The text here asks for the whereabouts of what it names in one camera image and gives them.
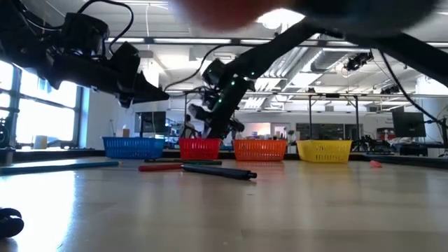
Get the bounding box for person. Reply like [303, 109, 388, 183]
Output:
[179, 114, 197, 139]

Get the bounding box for teal marker pen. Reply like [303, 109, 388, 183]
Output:
[0, 160, 120, 176]

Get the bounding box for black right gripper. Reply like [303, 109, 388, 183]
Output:
[188, 103, 246, 139]

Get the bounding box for orange plastic bin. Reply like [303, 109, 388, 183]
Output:
[232, 139, 288, 162]

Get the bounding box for black pen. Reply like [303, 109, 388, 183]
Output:
[181, 164, 258, 182]
[0, 207, 25, 239]

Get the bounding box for red marker pen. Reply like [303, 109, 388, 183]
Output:
[138, 164, 183, 173]

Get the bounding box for black right camera cable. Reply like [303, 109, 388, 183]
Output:
[163, 43, 253, 92]

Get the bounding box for yellow plastic bin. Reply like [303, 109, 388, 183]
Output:
[296, 139, 353, 164]

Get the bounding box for black computer monitor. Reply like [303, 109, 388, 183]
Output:
[391, 106, 427, 139]
[134, 111, 167, 134]

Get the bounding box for red plastic bin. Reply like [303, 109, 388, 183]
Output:
[178, 138, 222, 161]

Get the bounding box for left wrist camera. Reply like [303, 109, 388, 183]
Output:
[61, 12, 110, 59]

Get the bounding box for linear ceiling light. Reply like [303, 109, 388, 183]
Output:
[104, 36, 448, 49]

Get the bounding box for dark pencil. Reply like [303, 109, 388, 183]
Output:
[144, 158, 185, 164]

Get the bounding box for black camera cable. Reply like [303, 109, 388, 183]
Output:
[163, 43, 253, 92]
[75, 0, 135, 57]

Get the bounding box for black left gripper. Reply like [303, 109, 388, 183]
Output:
[45, 41, 171, 109]

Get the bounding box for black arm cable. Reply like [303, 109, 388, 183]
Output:
[379, 50, 442, 123]

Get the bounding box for black ceiling camera cluster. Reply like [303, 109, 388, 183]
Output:
[344, 50, 375, 73]

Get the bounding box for blue plastic bin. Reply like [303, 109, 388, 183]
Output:
[101, 136, 166, 160]

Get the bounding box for black left camera cable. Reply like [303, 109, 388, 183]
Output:
[75, 0, 135, 57]

